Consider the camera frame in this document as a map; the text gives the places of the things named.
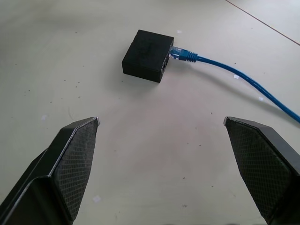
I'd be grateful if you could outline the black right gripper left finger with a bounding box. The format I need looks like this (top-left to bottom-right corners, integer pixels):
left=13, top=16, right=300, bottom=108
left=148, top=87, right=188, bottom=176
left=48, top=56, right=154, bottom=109
left=0, top=116, right=100, bottom=225

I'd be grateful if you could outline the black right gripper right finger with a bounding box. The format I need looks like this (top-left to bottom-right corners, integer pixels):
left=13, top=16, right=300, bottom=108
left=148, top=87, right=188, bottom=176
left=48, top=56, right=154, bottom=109
left=223, top=116, right=300, bottom=225

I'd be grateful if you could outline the black network switch box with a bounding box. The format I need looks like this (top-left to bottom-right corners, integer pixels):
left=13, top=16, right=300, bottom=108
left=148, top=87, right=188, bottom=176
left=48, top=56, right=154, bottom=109
left=121, top=29, right=175, bottom=84

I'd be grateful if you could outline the blue Ethernet cable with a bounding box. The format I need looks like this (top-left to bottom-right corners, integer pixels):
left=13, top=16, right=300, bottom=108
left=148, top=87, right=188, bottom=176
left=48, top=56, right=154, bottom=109
left=169, top=45, right=300, bottom=125

